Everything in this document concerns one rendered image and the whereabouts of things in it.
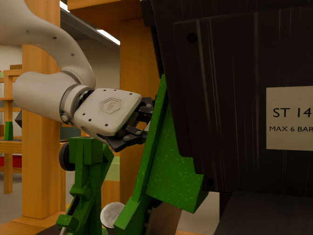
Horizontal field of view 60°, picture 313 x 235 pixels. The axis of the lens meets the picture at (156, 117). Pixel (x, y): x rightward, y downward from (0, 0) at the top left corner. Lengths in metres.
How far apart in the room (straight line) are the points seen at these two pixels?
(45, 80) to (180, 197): 0.35
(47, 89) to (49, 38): 0.10
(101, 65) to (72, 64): 11.25
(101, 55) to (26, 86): 11.39
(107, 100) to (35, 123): 0.53
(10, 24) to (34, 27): 0.04
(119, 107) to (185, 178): 0.19
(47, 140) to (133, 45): 0.44
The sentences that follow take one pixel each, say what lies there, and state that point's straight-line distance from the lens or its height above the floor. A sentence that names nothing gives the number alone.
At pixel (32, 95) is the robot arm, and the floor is 1.26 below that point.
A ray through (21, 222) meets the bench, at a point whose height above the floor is 0.88.
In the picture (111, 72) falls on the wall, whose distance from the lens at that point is 11.63.
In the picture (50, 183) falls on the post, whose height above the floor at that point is 0.99.
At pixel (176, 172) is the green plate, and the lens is 0.35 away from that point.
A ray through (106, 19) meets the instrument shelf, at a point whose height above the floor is 1.50.
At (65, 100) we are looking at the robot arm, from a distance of 0.52.
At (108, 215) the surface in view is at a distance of 0.40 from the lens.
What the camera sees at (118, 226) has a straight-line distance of 0.36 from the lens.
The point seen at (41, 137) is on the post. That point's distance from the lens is 0.98.
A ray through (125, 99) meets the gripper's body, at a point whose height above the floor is 1.25.
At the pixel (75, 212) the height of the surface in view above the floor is 0.99.
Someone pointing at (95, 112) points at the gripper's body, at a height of 1.23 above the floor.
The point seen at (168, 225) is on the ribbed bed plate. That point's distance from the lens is 0.51.
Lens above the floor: 1.22
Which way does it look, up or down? level
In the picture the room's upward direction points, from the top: straight up
